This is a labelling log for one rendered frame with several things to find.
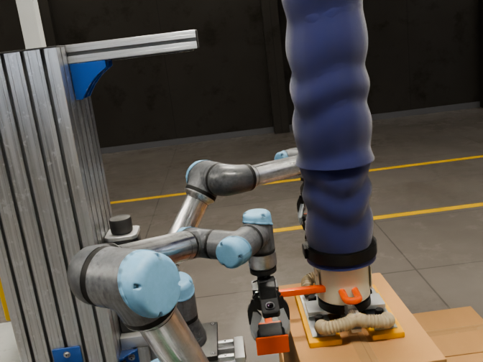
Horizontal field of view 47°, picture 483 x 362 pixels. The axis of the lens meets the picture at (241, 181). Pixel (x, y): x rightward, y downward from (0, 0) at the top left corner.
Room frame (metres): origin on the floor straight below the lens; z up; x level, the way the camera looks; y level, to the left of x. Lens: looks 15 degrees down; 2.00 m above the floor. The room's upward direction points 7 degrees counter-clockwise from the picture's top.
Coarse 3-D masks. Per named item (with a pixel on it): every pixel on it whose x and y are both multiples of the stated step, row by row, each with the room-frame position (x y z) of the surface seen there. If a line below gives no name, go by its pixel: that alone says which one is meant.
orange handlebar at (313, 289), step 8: (288, 288) 1.62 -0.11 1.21; (296, 288) 1.61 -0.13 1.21; (304, 288) 1.61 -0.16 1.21; (312, 288) 1.61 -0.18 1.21; (320, 288) 1.61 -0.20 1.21; (288, 296) 1.61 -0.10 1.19; (344, 296) 1.53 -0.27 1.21; (360, 296) 1.52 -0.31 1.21; (352, 304) 1.50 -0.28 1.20; (264, 320) 1.44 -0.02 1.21
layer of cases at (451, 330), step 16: (432, 320) 2.45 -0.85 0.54; (448, 320) 2.44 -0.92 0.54; (464, 320) 2.42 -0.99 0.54; (480, 320) 2.40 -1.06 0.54; (432, 336) 2.32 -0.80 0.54; (448, 336) 2.30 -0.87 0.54; (464, 336) 2.28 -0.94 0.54; (480, 336) 2.27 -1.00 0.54; (448, 352) 2.18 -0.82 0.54; (464, 352) 2.16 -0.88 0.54; (480, 352) 2.15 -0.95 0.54
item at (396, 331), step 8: (376, 288) 1.79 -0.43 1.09; (368, 312) 1.62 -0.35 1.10; (376, 312) 1.58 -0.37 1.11; (368, 328) 1.54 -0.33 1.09; (376, 328) 1.52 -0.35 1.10; (384, 328) 1.52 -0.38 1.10; (392, 328) 1.52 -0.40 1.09; (400, 328) 1.51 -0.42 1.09; (376, 336) 1.49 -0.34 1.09; (384, 336) 1.49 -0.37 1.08; (392, 336) 1.49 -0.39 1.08; (400, 336) 1.49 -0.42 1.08
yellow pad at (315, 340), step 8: (296, 296) 1.80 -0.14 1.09; (304, 296) 1.78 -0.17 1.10; (312, 296) 1.73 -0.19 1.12; (304, 304) 1.73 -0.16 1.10; (304, 312) 1.68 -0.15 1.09; (304, 320) 1.62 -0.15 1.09; (312, 320) 1.61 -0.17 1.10; (328, 320) 1.60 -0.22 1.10; (304, 328) 1.59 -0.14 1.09; (312, 328) 1.56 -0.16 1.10; (312, 336) 1.52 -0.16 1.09; (320, 336) 1.51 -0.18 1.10; (328, 336) 1.51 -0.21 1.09; (336, 336) 1.51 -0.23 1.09; (312, 344) 1.49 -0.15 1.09; (320, 344) 1.49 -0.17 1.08; (328, 344) 1.49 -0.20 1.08; (336, 344) 1.49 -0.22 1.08
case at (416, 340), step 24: (384, 288) 1.82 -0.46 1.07; (408, 312) 1.63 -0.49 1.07; (288, 336) 1.67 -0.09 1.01; (360, 336) 1.52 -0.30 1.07; (408, 336) 1.49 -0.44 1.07; (288, 360) 1.76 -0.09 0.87; (312, 360) 1.43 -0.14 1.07; (336, 360) 1.41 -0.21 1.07; (360, 360) 1.40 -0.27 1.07; (384, 360) 1.39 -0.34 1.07; (408, 360) 1.37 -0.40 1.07; (432, 360) 1.36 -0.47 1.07
